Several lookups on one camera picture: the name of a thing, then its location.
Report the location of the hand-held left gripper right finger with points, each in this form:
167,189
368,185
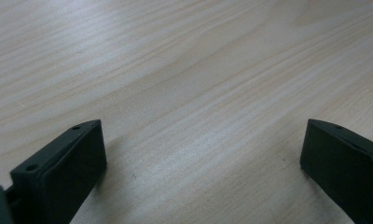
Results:
343,165

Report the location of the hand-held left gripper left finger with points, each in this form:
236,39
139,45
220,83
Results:
62,174

